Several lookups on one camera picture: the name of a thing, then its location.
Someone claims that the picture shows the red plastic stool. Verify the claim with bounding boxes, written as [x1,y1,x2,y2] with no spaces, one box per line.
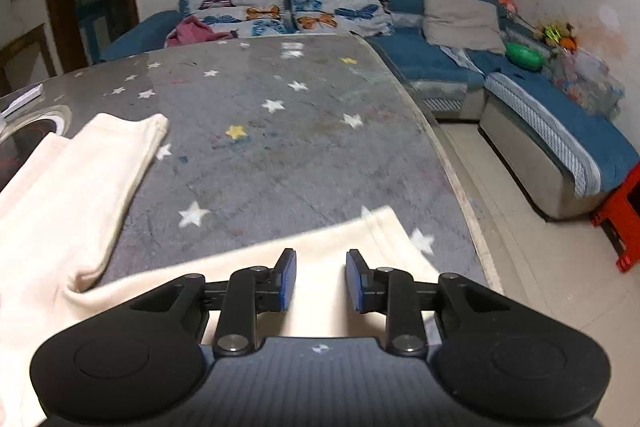
[591,166,639,273]

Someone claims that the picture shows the left butterfly pillow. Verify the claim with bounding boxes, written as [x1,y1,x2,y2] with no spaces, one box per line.
[183,0,290,38]

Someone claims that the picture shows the right butterfly pillow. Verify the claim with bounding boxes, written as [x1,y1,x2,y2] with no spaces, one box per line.
[288,0,395,37]

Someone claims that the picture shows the green round toy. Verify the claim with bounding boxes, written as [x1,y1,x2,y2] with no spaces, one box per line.
[504,42,544,72]

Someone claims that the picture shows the clear toy storage box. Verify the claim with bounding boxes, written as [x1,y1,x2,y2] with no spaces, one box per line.
[551,49,625,120]

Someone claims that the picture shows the grey star tablecloth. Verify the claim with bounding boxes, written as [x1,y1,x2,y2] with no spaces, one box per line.
[8,36,498,285]

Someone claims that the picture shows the butterfly pillow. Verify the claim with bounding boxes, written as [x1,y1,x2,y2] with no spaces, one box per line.
[183,0,290,38]
[288,0,395,37]

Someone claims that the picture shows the built-in induction cooker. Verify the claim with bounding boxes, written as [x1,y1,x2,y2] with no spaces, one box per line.
[0,105,72,190]

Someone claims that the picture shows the white paper stack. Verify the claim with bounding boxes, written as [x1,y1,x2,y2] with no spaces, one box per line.
[1,84,43,118]

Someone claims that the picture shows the cream fleece garment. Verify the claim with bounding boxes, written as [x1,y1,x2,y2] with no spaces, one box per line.
[1,114,438,426]

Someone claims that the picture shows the grey cushion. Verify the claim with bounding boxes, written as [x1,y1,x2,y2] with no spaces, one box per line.
[422,0,506,55]

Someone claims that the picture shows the yellow orange plush toys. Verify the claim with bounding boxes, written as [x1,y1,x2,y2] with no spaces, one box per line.
[534,23,579,52]

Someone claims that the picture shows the blue corner sofa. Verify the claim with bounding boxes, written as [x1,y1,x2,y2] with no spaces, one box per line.
[101,0,639,220]

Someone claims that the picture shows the pink cloth on sofa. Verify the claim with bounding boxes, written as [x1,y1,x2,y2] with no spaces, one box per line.
[164,15,238,48]

